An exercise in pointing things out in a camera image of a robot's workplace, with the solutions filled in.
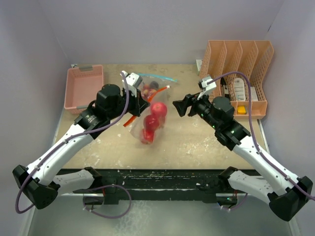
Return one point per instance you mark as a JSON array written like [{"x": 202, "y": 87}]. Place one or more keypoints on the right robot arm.
[{"x": 284, "y": 192}]

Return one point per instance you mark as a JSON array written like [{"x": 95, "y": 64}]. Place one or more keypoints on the orange zip bag with apples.
[{"x": 152, "y": 120}]

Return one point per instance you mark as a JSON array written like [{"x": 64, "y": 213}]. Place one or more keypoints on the white bottle in organizer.
[{"x": 239, "y": 89}]

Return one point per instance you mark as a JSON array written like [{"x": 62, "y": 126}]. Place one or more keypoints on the pink perforated plastic basket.
[{"x": 82, "y": 85}]

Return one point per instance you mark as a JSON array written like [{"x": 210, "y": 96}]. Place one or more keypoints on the yellow object in organizer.
[{"x": 241, "y": 110}]

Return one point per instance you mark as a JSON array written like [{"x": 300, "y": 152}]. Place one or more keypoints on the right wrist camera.
[{"x": 207, "y": 85}]

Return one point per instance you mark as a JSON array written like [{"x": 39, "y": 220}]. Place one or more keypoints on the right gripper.
[{"x": 182, "y": 105}]

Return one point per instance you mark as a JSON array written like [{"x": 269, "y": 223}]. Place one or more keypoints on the white box in organizer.
[{"x": 253, "y": 94}]

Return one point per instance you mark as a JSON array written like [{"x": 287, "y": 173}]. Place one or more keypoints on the orange desk file organizer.
[{"x": 245, "y": 59}]

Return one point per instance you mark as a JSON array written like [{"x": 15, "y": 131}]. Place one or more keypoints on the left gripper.
[{"x": 139, "y": 104}]

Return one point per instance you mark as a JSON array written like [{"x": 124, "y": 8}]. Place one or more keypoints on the blue zip bag small fruits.
[{"x": 151, "y": 83}]

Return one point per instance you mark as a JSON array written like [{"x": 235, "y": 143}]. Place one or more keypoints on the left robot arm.
[{"x": 40, "y": 182}]

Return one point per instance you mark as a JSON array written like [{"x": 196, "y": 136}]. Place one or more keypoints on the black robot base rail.
[{"x": 160, "y": 185}]

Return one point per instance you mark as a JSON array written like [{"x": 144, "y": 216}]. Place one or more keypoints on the black item in organizer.
[{"x": 224, "y": 89}]

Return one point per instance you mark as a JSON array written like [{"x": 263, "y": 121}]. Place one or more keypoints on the white box behind organizer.
[{"x": 198, "y": 65}]

